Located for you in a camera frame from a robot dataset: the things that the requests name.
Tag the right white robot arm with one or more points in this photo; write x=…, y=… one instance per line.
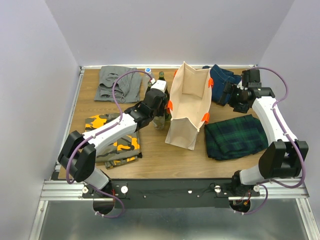
x=283, y=160

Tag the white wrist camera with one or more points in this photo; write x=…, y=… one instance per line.
x=160, y=85
x=240, y=86

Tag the grey folded shorts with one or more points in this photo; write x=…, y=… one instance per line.
x=127, y=89

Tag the green plaid folded cloth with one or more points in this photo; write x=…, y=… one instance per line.
x=235, y=138

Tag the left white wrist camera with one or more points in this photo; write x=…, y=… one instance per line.
x=160, y=85

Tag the beige canvas tote bag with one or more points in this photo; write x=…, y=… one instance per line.
x=189, y=104

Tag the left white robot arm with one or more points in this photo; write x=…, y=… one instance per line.
x=79, y=152

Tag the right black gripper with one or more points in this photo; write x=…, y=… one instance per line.
x=238, y=108

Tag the dark blue folded jeans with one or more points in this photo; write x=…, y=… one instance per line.
x=220, y=78

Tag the orange camouflage folded pants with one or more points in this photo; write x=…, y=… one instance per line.
x=123, y=151

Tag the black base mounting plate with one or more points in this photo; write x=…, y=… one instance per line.
x=170, y=193

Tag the green glass bottle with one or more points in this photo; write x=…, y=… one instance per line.
x=167, y=115
x=149, y=85
x=159, y=122
x=161, y=76
x=167, y=94

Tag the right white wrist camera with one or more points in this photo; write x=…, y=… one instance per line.
x=240, y=86

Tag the clear plastic water bottle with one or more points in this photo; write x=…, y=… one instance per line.
x=147, y=77

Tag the aluminium rail frame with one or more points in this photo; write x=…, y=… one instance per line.
x=56, y=189

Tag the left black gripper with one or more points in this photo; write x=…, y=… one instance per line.
x=161, y=112

